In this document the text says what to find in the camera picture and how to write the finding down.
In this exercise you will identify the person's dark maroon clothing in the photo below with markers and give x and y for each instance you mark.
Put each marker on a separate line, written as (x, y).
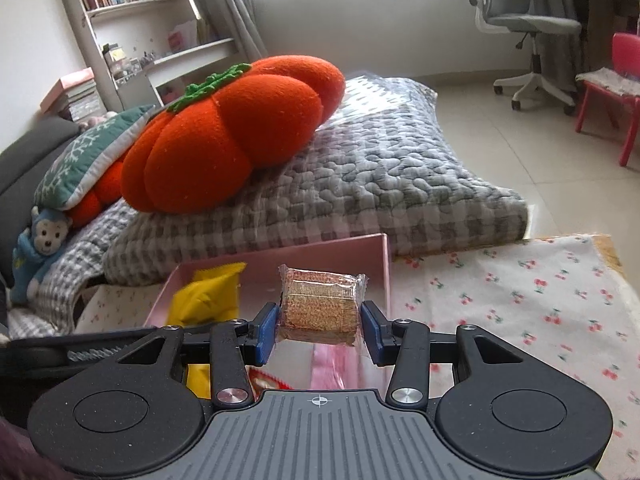
(15, 455)

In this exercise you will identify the grey curtain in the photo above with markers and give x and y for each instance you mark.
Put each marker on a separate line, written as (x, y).
(220, 0)

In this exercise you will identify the grey office chair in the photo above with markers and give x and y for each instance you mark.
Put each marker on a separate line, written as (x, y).
(530, 22)

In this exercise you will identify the small orange cushion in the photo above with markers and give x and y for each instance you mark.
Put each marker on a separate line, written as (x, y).
(107, 185)

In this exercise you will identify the stack of books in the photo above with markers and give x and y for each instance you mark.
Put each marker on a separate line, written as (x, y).
(75, 95)

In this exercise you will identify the dark grey sofa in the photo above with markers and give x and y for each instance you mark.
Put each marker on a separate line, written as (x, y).
(25, 155)

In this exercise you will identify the brown wafer snack packet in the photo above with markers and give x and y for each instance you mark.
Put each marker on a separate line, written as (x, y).
(320, 305)

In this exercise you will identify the grey checked quilt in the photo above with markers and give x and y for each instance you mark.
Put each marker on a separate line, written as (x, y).
(80, 270)

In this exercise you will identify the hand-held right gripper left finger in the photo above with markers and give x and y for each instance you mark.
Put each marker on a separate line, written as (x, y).
(267, 332)

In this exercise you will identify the large yellow snack packet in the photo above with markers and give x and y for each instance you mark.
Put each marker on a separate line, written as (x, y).
(205, 300)

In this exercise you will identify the green snowflake pillow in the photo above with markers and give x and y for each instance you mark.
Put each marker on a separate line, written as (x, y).
(85, 155)

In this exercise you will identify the clear plastic bag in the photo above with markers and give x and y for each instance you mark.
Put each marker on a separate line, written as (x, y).
(390, 92)

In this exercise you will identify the pink cardboard box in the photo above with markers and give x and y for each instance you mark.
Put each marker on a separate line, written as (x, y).
(260, 270)

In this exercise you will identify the cherry print cloth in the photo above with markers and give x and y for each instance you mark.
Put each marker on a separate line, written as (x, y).
(500, 300)

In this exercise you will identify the woven straw mat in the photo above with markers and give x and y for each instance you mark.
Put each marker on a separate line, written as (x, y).
(610, 255)

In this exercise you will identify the white bookshelf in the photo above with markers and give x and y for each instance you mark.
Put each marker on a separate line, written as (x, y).
(135, 15)

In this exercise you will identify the blue monkey plush toy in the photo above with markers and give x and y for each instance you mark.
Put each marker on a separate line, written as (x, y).
(45, 240)

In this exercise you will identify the patterned cloth on chair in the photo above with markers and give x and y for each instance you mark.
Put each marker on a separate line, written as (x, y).
(610, 80)

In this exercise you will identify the orange pumpkin cushion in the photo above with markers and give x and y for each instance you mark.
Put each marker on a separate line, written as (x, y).
(210, 145)

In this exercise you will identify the pink snack packet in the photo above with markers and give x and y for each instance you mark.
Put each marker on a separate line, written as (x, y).
(335, 367)

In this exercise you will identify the wooden desk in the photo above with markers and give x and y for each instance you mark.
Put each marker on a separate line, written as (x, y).
(600, 25)

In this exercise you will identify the red and white candy packet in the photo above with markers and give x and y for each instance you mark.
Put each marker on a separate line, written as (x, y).
(267, 382)

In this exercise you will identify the red plastic child chair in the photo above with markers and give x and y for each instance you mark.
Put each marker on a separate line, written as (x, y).
(627, 50)

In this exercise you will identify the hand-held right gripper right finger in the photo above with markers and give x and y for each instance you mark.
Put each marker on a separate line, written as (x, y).
(372, 332)

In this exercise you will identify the grey checkered quilted blanket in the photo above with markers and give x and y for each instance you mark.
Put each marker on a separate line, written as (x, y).
(375, 170)

